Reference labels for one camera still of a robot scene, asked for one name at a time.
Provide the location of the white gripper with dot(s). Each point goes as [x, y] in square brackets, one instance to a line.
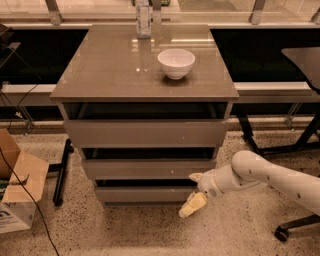
[209, 186]

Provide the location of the grey bottom drawer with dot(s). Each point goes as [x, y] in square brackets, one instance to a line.
[143, 194]

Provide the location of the grey drawer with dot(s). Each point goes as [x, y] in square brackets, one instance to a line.
[104, 169]
[145, 134]
[143, 194]

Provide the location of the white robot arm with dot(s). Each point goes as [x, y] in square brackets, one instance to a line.
[246, 171]

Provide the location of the grey three-drawer cabinet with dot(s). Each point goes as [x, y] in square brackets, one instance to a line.
[114, 75]

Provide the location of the grey middle drawer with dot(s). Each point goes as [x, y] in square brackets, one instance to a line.
[104, 169]

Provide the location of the grey top drawer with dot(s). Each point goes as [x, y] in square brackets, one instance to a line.
[145, 134]

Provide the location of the open cardboard box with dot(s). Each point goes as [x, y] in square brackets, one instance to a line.
[23, 178]

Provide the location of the black right table leg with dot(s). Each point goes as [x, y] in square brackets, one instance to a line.
[248, 133]

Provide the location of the black table leg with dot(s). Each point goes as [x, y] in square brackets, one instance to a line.
[248, 133]
[60, 170]

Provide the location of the black office chair base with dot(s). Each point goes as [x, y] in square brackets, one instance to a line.
[282, 231]

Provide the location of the white ceramic bowl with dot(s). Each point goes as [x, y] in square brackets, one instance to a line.
[176, 63]

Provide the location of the black left table leg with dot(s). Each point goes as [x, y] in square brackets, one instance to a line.
[60, 170]

